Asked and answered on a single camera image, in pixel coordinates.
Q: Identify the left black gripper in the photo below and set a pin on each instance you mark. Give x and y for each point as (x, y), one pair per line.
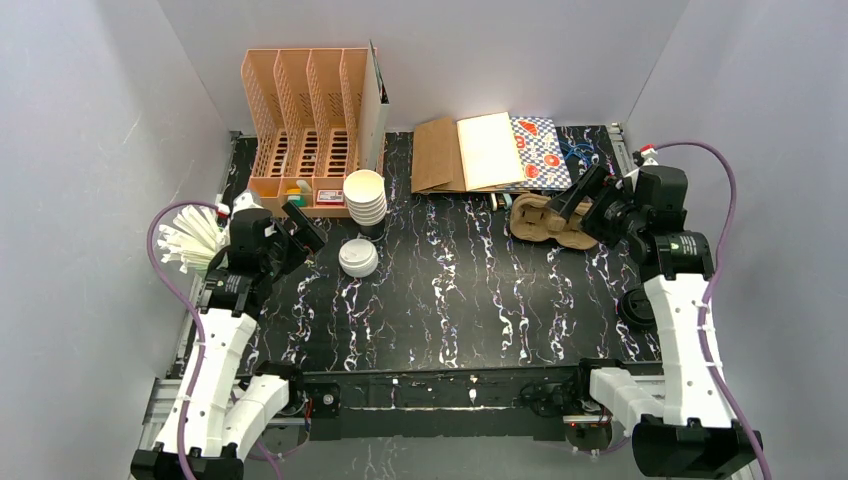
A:
(282, 241)

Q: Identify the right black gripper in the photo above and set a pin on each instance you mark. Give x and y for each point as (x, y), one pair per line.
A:
(602, 208)

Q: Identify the blue checkered paper bag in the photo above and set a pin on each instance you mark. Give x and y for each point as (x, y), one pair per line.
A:
(505, 153)

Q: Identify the brown pulp cup carrier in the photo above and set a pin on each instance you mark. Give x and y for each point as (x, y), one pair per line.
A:
(531, 220)

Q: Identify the stack of white paper cups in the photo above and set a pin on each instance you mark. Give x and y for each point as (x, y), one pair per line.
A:
(365, 198)

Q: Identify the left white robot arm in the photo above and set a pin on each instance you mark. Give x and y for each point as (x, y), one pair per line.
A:
(207, 434)

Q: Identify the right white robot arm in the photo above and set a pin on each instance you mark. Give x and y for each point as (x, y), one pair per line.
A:
(693, 432)

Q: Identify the green yellow packets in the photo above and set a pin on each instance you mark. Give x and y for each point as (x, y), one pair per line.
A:
(301, 194)

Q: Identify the red sugar packet box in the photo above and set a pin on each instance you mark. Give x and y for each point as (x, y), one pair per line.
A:
(327, 197)

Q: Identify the stack of white cup lids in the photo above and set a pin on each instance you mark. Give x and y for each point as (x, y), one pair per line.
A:
(358, 258)

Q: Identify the green cup of straws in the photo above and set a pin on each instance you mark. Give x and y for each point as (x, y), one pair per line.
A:
(193, 237)

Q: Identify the orange plastic file rack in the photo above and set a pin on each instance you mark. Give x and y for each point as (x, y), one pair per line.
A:
(305, 105)

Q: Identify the black cup lids stack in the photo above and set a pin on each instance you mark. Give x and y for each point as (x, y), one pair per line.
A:
(634, 309)

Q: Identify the grey folder in rack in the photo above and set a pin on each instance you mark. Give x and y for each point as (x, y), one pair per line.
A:
(373, 113)

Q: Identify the brown kraft paper bags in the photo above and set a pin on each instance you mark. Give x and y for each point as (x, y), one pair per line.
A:
(437, 163)

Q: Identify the colourful bag handles bundle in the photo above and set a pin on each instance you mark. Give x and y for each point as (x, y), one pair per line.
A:
(579, 155)

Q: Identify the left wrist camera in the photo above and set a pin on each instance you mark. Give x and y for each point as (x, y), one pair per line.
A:
(245, 201)

